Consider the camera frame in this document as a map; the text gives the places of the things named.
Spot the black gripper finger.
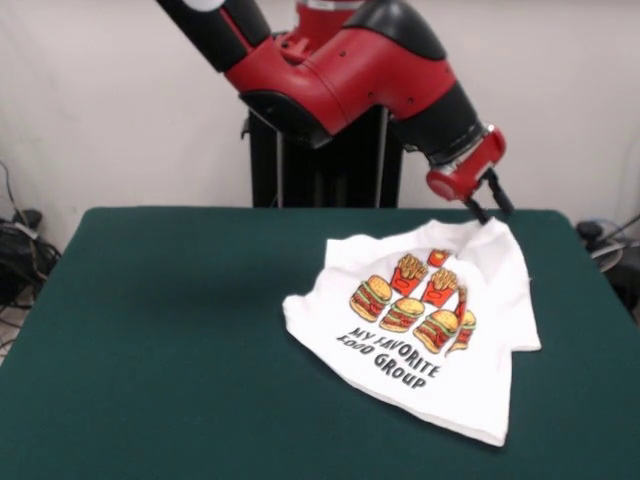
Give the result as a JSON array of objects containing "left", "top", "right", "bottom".
[
  {"left": 484, "top": 168, "right": 517, "bottom": 215},
  {"left": 463, "top": 194, "right": 494, "bottom": 225}
]

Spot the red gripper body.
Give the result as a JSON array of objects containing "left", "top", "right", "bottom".
[{"left": 425, "top": 127, "right": 508, "bottom": 204}]

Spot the white towel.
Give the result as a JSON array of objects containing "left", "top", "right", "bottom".
[{"left": 282, "top": 217, "right": 544, "bottom": 448}]

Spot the dark green table cloth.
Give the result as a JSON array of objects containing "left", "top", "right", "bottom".
[{"left": 0, "top": 206, "right": 640, "bottom": 480}]

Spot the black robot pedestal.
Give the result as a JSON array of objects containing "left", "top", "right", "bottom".
[{"left": 238, "top": 89, "right": 416, "bottom": 209}]

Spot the black cable tangle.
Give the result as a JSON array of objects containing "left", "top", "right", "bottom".
[{"left": 0, "top": 159, "right": 64, "bottom": 346}]

